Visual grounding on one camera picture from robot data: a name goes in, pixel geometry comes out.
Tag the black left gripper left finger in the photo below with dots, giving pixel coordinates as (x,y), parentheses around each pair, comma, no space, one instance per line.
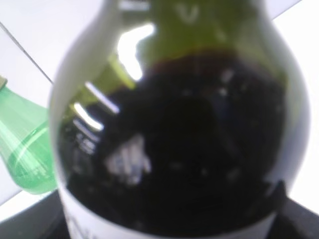
(44,220)

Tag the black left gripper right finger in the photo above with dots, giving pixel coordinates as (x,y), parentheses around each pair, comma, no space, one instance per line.
(292,220)

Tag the dark red wine bottle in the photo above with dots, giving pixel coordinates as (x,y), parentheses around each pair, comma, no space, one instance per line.
(177,119)

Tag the green soda bottle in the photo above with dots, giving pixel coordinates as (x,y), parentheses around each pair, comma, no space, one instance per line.
(24,142)

